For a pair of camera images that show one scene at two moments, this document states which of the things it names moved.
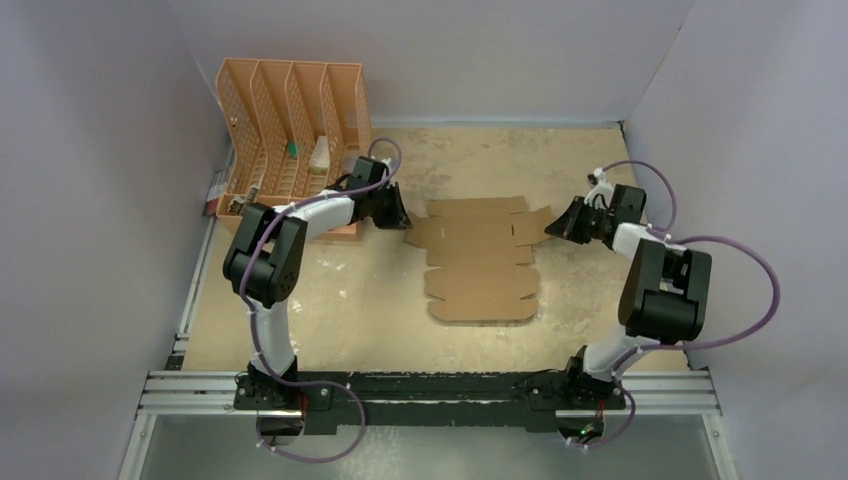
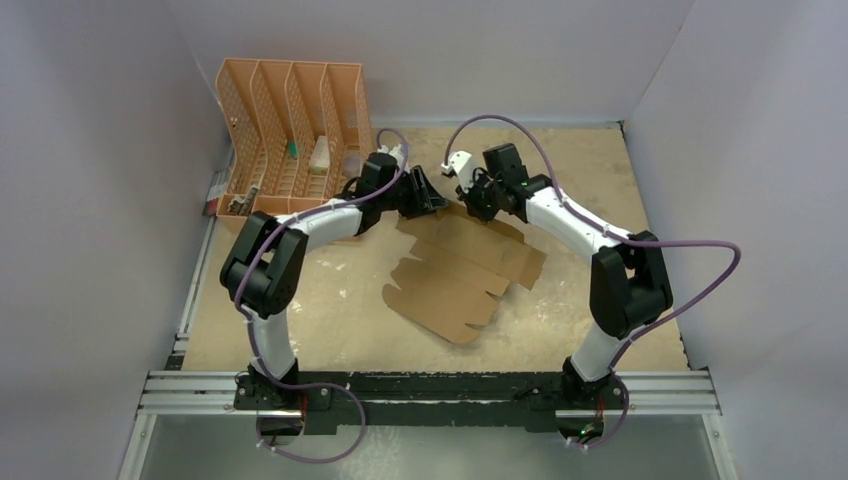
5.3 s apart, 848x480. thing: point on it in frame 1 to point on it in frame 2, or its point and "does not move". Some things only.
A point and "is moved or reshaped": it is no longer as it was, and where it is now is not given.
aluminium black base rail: [430, 400] does not move
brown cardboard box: [479, 244] is moved or reshaped
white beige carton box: [319, 164] does not move
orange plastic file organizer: [287, 129] does not move
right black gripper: [582, 220] to [480, 201]
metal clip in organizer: [239, 206] does not move
